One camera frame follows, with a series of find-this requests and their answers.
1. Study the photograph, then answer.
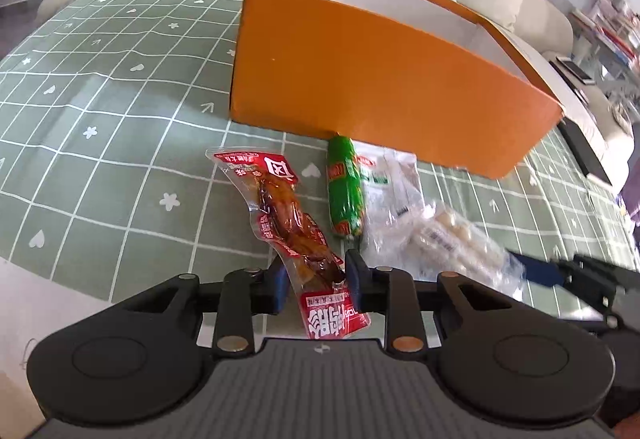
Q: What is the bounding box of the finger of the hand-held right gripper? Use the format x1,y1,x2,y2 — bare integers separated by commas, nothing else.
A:
505,248,576,289
572,254,640,292

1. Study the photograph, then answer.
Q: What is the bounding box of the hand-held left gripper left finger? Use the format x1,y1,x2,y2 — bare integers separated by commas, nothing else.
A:
112,264,291,355

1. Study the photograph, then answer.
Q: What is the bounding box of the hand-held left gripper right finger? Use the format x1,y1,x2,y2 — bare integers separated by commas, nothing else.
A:
345,249,521,354

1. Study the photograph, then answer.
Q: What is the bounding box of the red label chicken leg packet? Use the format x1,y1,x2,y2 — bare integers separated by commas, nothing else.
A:
206,146,373,340

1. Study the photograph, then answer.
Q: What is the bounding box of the clear packet of white rolls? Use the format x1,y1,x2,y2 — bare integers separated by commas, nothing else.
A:
367,201,526,305

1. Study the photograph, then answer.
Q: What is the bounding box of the orange cardboard box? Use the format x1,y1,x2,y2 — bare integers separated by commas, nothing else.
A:
230,0,566,180

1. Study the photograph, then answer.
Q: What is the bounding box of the green wrapped sausage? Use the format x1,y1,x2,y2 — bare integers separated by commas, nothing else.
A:
326,135,368,241

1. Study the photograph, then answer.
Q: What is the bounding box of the black notebook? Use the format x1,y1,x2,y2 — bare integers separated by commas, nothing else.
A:
557,119,626,187

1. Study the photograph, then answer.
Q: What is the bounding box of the small phone on sofa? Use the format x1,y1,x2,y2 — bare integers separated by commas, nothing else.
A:
555,59,593,84

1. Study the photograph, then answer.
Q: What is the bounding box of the green checked tablecloth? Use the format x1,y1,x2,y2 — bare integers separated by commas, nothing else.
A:
0,0,640,335

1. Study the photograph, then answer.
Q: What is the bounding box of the magazine rack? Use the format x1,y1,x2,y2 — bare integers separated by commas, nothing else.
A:
570,0,640,84

